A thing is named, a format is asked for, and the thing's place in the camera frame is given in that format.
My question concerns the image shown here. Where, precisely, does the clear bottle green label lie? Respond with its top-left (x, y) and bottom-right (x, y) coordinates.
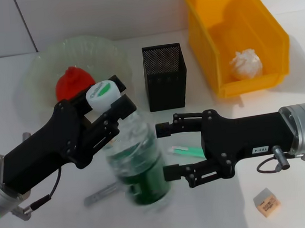
top-left (84, 75), bottom-right (176, 217)

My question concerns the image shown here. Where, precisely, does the yellow plastic storage bin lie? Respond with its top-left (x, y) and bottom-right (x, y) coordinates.
top-left (184, 0), bottom-right (294, 101)

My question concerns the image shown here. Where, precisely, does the white paper ball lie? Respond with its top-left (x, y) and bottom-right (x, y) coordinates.
top-left (228, 47), bottom-right (264, 81)

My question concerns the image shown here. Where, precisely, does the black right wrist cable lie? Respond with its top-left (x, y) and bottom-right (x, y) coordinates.
top-left (255, 158), bottom-right (279, 175)

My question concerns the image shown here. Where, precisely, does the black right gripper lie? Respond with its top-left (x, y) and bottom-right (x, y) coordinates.
top-left (154, 102), bottom-right (301, 191)

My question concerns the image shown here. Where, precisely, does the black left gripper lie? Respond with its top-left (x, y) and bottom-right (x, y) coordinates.
top-left (0, 73), bottom-right (143, 196)

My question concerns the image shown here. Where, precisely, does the red-orange fruit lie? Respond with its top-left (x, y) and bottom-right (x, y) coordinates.
top-left (53, 65), bottom-right (97, 103)

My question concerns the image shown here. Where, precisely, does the orange eraser grey sleeve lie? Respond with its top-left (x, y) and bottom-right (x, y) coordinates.
top-left (252, 186), bottom-right (284, 220)

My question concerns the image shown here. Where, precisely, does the black mesh pen holder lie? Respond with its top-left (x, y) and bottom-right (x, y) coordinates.
top-left (141, 42), bottom-right (191, 113)

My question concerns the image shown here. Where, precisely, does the silver glitter marker pen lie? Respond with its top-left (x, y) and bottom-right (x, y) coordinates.
top-left (83, 182), bottom-right (121, 207)

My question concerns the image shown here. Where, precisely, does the translucent wavy fruit plate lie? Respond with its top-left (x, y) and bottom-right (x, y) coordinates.
top-left (17, 32), bottom-right (137, 125)

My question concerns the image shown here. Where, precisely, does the green pen white cap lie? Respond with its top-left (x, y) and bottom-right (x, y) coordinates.
top-left (167, 143), bottom-right (207, 162)

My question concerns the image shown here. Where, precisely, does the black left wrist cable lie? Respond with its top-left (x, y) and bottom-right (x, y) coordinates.
top-left (27, 167), bottom-right (65, 210)

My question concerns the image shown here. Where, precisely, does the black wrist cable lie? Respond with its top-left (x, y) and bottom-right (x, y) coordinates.
top-left (255, 158), bottom-right (279, 175)
top-left (27, 167), bottom-right (65, 210)

